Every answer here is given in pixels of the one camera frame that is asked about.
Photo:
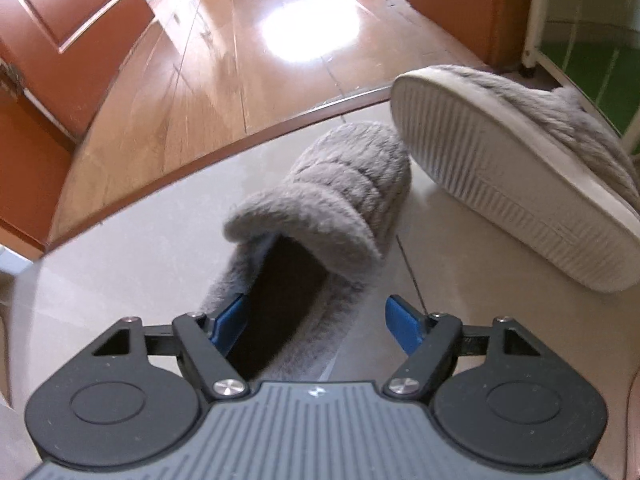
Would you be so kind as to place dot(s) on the orange wooden door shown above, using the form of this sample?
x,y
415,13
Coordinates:
x,y
65,20

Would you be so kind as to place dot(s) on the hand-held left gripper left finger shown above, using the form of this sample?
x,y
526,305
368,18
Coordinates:
x,y
230,322

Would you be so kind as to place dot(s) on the grey fluffy slipper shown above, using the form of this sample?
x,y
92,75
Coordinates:
x,y
490,160
340,185

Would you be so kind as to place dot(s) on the white rack with green shelves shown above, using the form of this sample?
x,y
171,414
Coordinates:
x,y
585,55

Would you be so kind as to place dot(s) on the metal door hinge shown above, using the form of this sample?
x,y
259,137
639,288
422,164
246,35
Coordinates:
x,y
10,77

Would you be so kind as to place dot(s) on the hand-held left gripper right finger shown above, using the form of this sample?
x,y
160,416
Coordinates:
x,y
402,322

